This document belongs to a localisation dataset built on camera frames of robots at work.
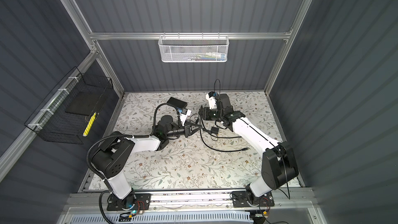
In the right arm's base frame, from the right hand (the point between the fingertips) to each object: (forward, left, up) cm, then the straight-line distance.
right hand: (201, 113), depth 83 cm
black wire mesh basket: (-9, +63, +11) cm, 65 cm away
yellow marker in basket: (-13, +50, +9) cm, 53 cm away
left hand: (-7, -1, -4) cm, 8 cm away
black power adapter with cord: (+1, -8, -20) cm, 21 cm away
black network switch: (+24, +19, -19) cm, 36 cm away
